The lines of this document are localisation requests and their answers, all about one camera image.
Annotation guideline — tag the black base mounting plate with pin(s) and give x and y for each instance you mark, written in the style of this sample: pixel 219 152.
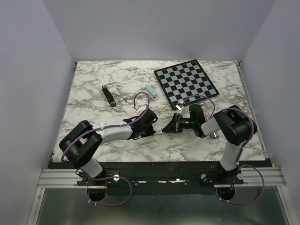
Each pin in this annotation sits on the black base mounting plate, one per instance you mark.
pixel 170 167

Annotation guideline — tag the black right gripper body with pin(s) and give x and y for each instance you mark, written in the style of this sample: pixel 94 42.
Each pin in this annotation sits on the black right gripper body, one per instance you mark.
pixel 182 123

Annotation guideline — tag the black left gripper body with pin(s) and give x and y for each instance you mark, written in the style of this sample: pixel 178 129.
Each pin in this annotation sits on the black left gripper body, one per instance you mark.
pixel 147 131

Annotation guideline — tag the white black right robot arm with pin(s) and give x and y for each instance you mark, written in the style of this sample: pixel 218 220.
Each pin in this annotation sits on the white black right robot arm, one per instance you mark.
pixel 237 127

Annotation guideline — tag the cream staple box sleeve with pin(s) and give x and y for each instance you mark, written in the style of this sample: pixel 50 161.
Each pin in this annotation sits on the cream staple box sleeve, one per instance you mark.
pixel 159 132

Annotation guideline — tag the black grey chessboard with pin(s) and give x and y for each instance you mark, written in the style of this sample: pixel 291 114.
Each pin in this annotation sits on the black grey chessboard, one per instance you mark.
pixel 185 80

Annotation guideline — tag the light blue mini stapler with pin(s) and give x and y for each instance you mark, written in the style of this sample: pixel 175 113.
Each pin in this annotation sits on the light blue mini stapler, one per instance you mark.
pixel 151 92

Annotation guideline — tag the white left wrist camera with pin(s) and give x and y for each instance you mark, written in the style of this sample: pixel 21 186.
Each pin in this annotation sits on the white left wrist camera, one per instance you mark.
pixel 140 109

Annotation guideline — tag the black stapler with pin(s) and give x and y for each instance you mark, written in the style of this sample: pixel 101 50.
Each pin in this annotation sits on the black stapler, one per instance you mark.
pixel 108 96

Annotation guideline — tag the glitter filled clear tube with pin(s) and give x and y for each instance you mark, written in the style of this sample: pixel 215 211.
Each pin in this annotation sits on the glitter filled clear tube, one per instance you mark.
pixel 207 115

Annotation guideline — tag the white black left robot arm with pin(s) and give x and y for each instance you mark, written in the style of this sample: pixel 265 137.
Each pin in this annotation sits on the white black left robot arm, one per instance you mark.
pixel 82 141

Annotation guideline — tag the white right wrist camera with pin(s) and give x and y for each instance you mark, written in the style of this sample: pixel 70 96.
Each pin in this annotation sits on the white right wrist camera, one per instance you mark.
pixel 180 106

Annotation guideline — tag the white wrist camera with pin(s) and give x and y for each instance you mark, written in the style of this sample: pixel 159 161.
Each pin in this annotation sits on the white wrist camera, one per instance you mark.
pixel 180 106
pixel 140 109

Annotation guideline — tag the aluminium frame rail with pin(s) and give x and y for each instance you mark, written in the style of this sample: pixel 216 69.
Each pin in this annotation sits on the aluminium frame rail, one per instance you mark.
pixel 245 177

